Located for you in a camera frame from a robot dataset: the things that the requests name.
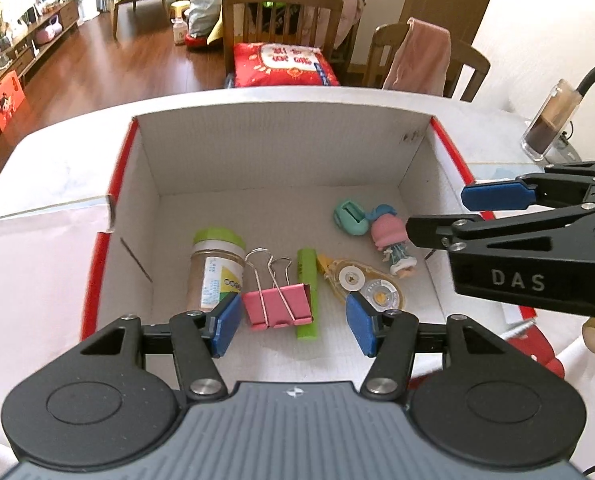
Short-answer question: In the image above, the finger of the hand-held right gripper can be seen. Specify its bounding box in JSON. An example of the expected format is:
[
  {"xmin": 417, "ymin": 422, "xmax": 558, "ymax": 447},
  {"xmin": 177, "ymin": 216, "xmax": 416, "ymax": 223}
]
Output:
[
  {"xmin": 460, "ymin": 159, "xmax": 595, "ymax": 212},
  {"xmin": 405, "ymin": 211, "xmax": 483, "ymax": 252}
]

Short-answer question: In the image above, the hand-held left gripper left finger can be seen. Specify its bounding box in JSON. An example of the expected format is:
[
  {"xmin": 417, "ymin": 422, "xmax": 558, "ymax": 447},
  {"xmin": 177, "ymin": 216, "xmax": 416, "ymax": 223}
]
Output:
[{"xmin": 80, "ymin": 292, "xmax": 243, "ymax": 402}]

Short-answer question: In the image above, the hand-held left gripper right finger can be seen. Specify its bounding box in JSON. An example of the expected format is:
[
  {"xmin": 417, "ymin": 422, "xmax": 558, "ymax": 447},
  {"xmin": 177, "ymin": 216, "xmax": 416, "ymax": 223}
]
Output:
[{"xmin": 346, "ymin": 292, "xmax": 509, "ymax": 402}]

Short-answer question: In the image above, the clear correction tape dispenser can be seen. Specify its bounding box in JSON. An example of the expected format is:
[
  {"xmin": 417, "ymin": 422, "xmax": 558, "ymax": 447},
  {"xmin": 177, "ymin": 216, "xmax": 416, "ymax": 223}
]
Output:
[{"xmin": 317, "ymin": 255, "xmax": 407, "ymax": 313}]

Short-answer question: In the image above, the pink-hatted toy figure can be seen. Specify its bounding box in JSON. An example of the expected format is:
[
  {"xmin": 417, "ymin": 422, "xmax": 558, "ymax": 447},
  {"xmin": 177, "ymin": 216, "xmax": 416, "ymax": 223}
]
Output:
[{"xmin": 367, "ymin": 204, "xmax": 418, "ymax": 278}]

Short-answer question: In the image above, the green-lidded glass jar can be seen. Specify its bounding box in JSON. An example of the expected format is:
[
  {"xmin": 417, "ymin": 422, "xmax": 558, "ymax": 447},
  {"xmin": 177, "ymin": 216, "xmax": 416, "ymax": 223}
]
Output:
[{"xmin": 186, "ymin": 227, "xmax": 247, "ymax": 318}]

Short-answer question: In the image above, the pink binder clip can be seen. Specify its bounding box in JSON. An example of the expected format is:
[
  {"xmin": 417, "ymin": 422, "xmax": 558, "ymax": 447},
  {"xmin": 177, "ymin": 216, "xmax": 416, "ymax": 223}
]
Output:
[{"xmin": 242, "ymin": 247, "xmax": 313, "ymax": 331}]

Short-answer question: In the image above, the green highlighter pen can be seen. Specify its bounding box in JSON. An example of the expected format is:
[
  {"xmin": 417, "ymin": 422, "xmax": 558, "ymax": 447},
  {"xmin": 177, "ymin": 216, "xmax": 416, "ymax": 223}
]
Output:
[{"xmin": 296, "ymin": 247, "xmax": 324, "ymax": 341}]

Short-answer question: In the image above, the teal pencil sharpener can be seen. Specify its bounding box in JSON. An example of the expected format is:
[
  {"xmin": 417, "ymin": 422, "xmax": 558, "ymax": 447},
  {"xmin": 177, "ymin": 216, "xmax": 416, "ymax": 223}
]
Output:
[{"xmin": 333, "ymin": 199, "xmax": 369, "ymax": 237}]

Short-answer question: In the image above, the red cardboard box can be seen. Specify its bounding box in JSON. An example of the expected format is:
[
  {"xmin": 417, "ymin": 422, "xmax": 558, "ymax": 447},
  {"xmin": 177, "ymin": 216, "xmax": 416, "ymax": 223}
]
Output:
[{"xmin": 80, "ymin": 87, "xmax": 565, "ymax": 386}]

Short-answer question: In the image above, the glass tumbler with dark contents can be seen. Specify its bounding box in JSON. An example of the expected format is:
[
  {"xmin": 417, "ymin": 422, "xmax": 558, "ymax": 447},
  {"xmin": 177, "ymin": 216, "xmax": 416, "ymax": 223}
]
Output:
[{"xmin": 521, "ymin": 79, "xmax": 584, "ymax": 163}]

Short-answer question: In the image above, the pink cloth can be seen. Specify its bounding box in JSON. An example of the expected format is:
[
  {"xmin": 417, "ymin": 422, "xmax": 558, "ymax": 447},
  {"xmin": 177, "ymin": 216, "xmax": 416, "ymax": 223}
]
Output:
[{"xmin": 381, "ymin": 17, "xmax": 452, "ymax": 97}]

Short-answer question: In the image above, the red printed cushion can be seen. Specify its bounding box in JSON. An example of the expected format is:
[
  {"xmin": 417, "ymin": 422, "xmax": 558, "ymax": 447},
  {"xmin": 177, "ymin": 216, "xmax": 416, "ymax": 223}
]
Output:
[{"xmin": 225, "ymin": 41, "xmax": 342, "ymax": 88}]

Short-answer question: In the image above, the wooden slatted chair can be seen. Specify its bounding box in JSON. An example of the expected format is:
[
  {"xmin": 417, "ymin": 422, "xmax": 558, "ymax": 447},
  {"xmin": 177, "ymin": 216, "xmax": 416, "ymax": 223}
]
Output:
[{"xmin": 222, "ymin": 0, "xmax": 345, "ymax": 88}]

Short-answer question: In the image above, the orange gift box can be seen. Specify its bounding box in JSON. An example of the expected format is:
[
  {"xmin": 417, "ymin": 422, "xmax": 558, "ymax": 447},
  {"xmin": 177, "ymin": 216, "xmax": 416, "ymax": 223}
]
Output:
[{"xmin": 0, "ymin": 70, "xmax": 27, "ymax": 135}]

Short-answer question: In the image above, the pink toy bag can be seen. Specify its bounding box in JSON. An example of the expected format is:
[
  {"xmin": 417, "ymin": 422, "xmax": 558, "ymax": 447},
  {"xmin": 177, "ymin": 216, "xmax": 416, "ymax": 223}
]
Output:
[{"xmin": 32, "ymin": 17, "xmax": 63, "ymax": 47}]

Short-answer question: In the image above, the wooden media cabinet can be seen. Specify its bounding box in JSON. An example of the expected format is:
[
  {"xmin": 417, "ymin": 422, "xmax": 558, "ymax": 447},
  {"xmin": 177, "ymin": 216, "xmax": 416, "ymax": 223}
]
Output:
[{"xmin": 0, "ymin": 0, "xmax": 81, "ymax": 93}]

